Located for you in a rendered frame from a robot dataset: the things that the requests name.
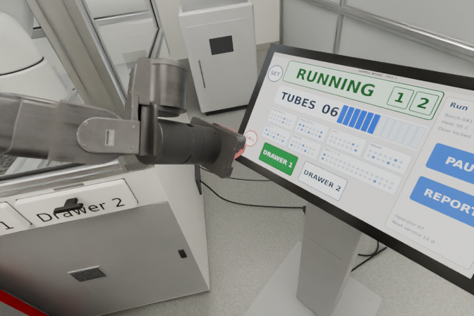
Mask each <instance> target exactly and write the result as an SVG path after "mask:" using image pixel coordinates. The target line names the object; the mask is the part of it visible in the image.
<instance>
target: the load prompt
mask: <svg viewBox="0 0 474 316"><path fill-rule="evenodd" d="M282 81H284V82H287V83H291V84H294V85H299V86H302V87H306V88H310V89H313V90H317V91H320V92H325V93H328V94H331V95H336V96H339V97H343V98H346V99H351V100H354V101H357V102H362V103H365V104H369V105H372V106H375V107H380V108H383V109H388V110H391V111H395V112H399V113H401V114H406V115H409V116H414V117H417V118H419V119H425V120H427V121H432V120H433V118H434V116H435V114H436V112H437V110H438V108H439V105H440V104H441V102H442V100H443V98H444V96H445V94H446V92H444V91H440V90H433V89H430V88H426V87H420V86H416V85H409V84H406V83H400V82H396V81H392V80H385V79H382V78H376V77H372V76H368V75H361V74H358V73H352V72H348V71H341V70H338V69H334V68H327V67H324V66H317V65H314V64H310V63H303V62H299V61H293V60H290V61H289V63H288V66H287V68H286V71H285V74H284V76H283V78H282Z"/></svg>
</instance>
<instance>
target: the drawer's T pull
mask: <svg viewBox="0 0 474 316"><path fill-rule="evenodd" d="M77 202H78V199H77V198H76V197H75V198H71V199H67V200H66V202H65V204H64V206H63V207H57V208H55V209H54V211H53V213H54V214H59V213H63V212H69V211H73V210H77V209H82V208H83V205H84V204H83V203H78V204H77Z"/></svg>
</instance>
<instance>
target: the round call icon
mask: <svg viewBox="0 0 474 316"><path fill-rule="evenodd" d="M244 136H245V137H246V142H245V145H246V146H247V147H249V148H251V149H253V150H254V149H255V146H256V144H257V141H258V138H259V136H260V133H258V132H256V131H254V130H252V129H249V128H246V131H245V134H244Z"/></svg>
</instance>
